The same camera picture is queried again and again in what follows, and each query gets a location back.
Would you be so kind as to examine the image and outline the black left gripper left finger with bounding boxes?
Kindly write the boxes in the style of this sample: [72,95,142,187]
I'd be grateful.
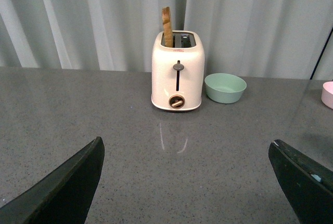
[1,137,105,223]

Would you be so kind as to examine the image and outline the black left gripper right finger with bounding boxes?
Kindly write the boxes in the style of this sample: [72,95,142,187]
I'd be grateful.
[268,140,332,223]

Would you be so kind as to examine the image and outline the pink bowl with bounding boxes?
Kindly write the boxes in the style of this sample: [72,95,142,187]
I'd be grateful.
[321,81,333,109]

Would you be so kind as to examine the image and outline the green bowl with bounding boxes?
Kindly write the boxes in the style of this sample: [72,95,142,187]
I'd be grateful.
[204,73,247,104]

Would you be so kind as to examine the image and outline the cream white toaster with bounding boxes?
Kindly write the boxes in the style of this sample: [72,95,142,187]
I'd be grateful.
[151,30,205,111]

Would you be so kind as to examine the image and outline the grey curtain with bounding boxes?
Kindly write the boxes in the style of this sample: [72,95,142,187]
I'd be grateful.
[1,0,332,80]

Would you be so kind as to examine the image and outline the toast slice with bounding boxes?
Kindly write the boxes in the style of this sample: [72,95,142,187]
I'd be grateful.
[162,7,173,47]

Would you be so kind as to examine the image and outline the black cable at right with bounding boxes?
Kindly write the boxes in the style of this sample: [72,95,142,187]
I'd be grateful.
[309,27,333,80]

